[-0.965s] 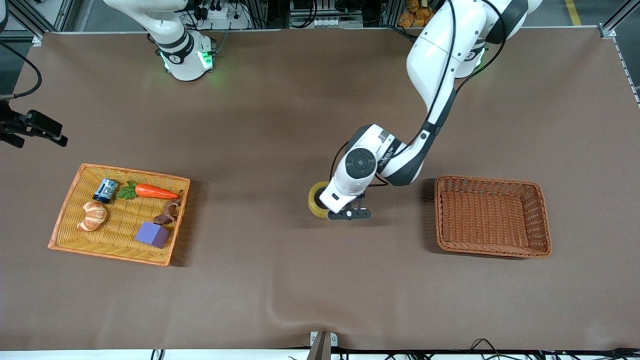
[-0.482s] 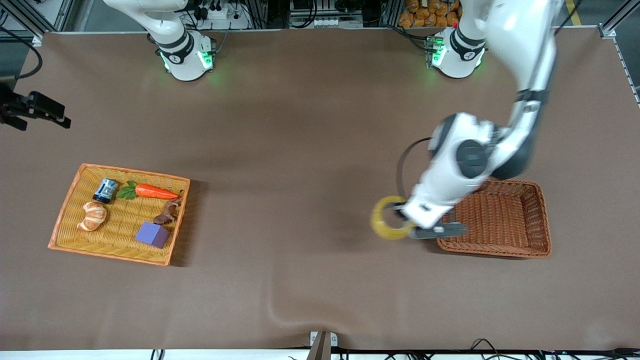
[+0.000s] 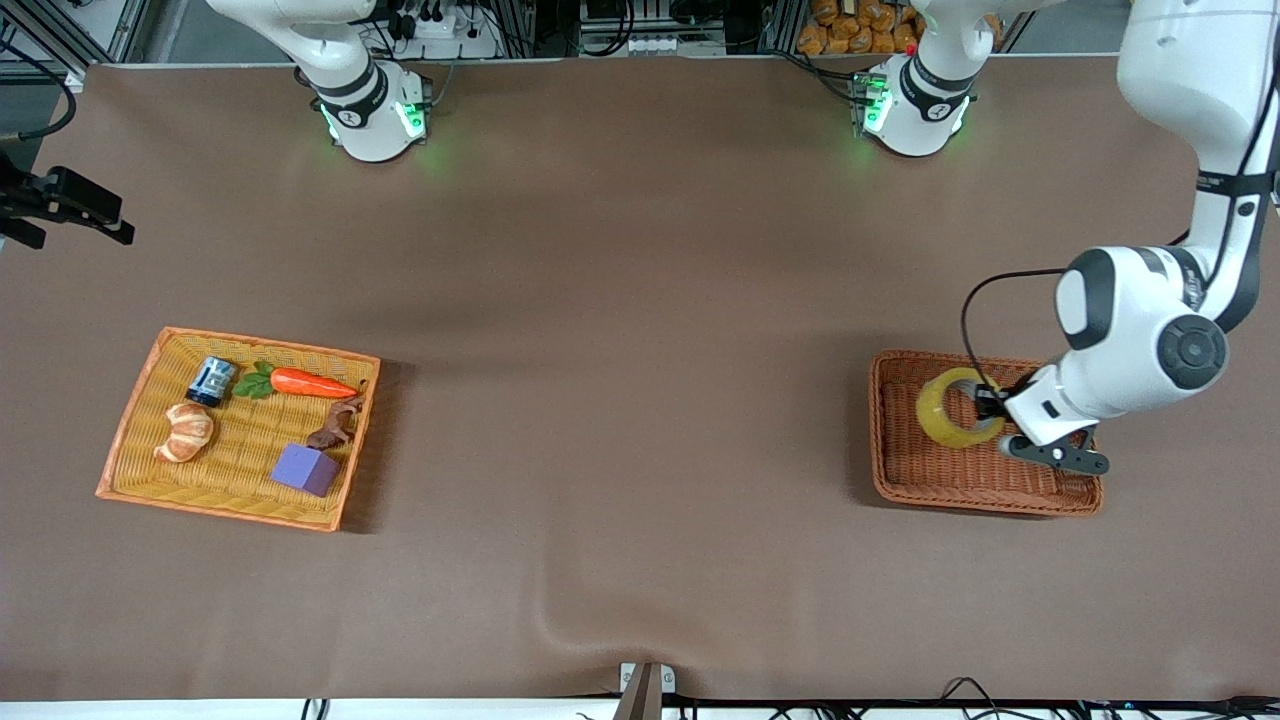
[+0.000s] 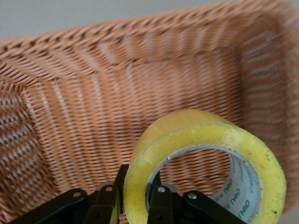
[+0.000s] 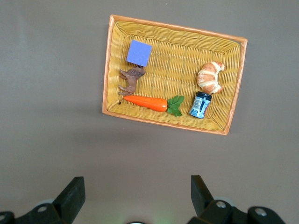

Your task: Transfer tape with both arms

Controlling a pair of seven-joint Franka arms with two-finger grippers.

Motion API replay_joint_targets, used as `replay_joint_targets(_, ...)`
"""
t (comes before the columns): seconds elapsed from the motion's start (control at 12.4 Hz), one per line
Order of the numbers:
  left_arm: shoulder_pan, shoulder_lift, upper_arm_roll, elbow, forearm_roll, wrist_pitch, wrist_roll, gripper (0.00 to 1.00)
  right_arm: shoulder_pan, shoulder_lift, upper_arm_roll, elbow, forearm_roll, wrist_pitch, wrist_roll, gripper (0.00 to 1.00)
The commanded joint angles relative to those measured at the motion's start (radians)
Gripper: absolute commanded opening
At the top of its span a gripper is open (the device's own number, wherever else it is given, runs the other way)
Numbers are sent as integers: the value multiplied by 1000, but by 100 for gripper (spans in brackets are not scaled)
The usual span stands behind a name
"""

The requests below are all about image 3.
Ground yellow clear tape roll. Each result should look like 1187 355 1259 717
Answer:
916 367 1006 450

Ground brown wicker basket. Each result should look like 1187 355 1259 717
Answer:
868 350 1104 518

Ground blue silver can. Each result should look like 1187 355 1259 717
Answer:
186 356 240 408

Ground toy croissant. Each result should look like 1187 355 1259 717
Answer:
153 402 215 464

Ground orange toy carrot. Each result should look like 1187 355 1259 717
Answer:
233 362 361 401

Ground orange wicker tray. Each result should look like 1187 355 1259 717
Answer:
96 327 381 533

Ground brown toy figure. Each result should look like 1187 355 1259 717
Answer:
306 380 369 451

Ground purple cube block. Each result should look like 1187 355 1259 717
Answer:
270 443 341 498

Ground brown table cloth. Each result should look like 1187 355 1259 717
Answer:
0 55 1280 701

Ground pile of orange bread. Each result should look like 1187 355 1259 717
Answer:
797 0 1001 56

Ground white power strip with plugs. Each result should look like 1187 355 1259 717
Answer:
398 8 501 59

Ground white empty power strip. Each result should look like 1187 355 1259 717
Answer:
628 35 727 57

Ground aluminium frame profile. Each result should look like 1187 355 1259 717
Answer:
0 0 151 93

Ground black floor cables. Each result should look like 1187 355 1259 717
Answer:
935 677 1280 720

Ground metal table clamp bracket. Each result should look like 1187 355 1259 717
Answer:
618 662 677 720

